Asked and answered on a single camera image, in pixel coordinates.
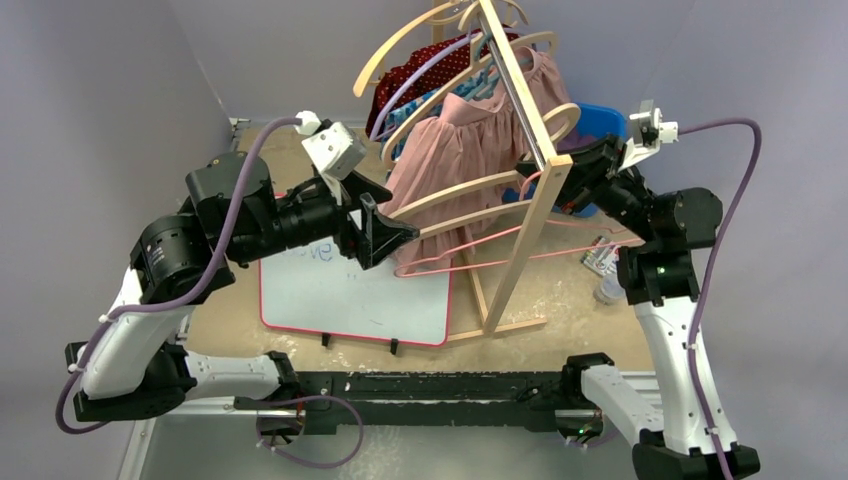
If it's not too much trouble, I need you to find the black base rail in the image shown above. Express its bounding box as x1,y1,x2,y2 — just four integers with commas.
234,371,597,435

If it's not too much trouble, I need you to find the empty wooden hanger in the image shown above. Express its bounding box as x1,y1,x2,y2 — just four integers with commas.
352,1,460,98

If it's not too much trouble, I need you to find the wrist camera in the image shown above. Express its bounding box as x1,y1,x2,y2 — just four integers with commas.
618,100,679,172
295,110,367,206

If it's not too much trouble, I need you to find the purple hanger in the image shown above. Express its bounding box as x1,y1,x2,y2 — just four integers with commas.
368,33,478,142

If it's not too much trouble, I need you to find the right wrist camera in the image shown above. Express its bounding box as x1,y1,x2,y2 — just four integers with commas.
618,100,679,172

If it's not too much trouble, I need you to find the plain wooden hanger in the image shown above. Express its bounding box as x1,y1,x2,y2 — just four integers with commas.
390,103,581,240

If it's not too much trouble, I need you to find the white board with pink edge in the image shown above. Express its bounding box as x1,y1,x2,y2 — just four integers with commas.
257,238,453,347

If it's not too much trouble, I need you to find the marker pack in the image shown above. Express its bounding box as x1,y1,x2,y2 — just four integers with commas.
581,236,620,277

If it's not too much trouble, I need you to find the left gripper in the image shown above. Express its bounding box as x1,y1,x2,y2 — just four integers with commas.
234,168,420,266

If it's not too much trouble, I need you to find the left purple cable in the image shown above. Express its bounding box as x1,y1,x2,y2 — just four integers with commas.
54,116,306,436

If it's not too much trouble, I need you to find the pink garment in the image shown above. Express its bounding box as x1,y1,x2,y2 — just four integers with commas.
379,46,571,265

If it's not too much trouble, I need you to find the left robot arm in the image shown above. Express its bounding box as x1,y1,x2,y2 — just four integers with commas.
60,151,419,431

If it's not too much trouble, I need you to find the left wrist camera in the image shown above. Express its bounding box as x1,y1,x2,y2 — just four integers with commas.
295,110,367,206

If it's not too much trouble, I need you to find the wooden clothes rack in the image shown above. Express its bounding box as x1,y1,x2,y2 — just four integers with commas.
421,1,580,342

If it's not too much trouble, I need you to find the purple cable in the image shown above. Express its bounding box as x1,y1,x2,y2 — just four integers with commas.
662,117,763,480
54,116,306,436

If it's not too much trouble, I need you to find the clear plastic cup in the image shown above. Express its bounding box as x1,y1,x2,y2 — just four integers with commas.
593,273,626,305

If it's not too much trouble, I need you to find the purple pleated skirt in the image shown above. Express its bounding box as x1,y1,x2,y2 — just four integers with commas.
557,130,609,154

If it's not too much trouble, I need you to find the pink wire hanger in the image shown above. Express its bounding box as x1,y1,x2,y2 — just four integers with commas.
393,170,647,280

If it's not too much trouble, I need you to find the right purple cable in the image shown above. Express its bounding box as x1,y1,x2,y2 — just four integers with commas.
662,117,763,480

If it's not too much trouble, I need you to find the blue plastic bin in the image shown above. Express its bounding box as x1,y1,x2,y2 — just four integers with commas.
501,103,627,218

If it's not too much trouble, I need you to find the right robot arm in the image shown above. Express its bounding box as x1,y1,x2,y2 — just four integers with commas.
556,135,761,479

